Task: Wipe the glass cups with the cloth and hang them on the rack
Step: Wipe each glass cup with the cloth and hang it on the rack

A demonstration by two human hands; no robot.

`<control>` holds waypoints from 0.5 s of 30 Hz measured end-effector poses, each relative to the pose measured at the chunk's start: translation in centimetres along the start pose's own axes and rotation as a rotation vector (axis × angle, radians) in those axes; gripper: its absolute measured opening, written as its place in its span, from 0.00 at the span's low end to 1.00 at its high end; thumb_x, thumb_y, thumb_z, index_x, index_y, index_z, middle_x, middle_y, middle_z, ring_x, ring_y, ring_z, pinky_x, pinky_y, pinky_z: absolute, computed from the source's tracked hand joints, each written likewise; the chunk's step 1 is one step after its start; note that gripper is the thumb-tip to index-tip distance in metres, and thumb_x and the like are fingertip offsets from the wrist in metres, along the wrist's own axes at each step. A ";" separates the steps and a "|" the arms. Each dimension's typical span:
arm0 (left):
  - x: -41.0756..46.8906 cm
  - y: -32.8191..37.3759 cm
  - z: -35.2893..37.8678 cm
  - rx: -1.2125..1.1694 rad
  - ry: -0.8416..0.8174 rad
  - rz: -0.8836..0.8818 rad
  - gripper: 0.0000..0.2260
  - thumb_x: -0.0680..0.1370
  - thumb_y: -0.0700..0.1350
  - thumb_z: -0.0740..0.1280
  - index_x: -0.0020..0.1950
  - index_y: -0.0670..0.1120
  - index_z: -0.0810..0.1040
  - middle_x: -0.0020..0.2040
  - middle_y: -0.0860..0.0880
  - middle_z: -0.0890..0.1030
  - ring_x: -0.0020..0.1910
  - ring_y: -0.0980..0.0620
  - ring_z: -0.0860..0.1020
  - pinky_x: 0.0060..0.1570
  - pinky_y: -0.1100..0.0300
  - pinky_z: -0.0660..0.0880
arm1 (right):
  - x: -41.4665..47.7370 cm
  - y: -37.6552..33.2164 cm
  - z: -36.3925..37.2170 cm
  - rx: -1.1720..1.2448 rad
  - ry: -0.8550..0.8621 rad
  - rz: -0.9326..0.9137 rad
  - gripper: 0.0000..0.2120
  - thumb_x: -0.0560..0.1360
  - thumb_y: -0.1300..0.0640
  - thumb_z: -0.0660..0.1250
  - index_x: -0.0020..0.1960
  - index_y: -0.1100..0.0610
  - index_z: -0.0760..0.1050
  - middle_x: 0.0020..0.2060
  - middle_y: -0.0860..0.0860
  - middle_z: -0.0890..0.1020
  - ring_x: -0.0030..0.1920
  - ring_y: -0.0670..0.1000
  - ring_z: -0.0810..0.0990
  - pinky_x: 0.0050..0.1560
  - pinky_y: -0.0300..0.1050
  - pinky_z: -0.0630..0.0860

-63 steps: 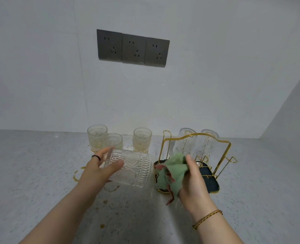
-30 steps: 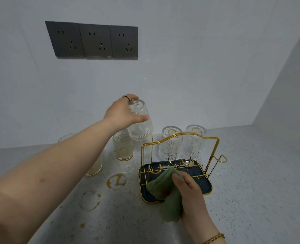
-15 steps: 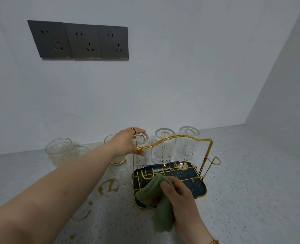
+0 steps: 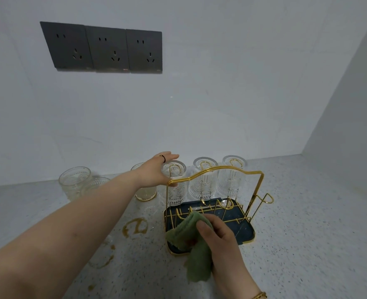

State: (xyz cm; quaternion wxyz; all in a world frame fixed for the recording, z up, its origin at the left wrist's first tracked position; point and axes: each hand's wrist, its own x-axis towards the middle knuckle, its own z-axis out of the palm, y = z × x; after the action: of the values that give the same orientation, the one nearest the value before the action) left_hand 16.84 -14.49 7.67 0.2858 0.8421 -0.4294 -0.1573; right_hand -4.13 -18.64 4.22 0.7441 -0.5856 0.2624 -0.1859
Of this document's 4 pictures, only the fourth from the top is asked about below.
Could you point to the person's right hand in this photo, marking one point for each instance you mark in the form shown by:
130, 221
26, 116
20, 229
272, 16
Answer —
228, 255

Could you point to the person's left hand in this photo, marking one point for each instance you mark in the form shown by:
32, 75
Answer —
150, 172

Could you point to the person's left fingers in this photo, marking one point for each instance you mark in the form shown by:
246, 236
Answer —
169, 156

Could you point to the person's right thumb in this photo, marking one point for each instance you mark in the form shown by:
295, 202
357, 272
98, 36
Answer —
204, 236

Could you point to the green cleaning cloth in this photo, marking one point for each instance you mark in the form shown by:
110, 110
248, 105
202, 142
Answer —
196, 258

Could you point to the clear embossed glass cup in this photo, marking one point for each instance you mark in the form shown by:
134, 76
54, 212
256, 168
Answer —
73, 182
233, 180
98, 185
177, 189
202, 183

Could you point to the person's right forearm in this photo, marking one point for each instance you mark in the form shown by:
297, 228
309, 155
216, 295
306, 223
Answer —
244, 295

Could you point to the person's left forearm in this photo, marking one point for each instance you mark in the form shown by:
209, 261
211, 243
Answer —
62, 236

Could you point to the dark blue drip tray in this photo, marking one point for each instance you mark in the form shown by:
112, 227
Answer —
239, 228

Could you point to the gold rimmed embossed glass cup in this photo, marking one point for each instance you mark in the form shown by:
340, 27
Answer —
146, 193

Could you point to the dark grey wall socket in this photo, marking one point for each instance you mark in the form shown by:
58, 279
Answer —
144, 51
107, 49
65, 46

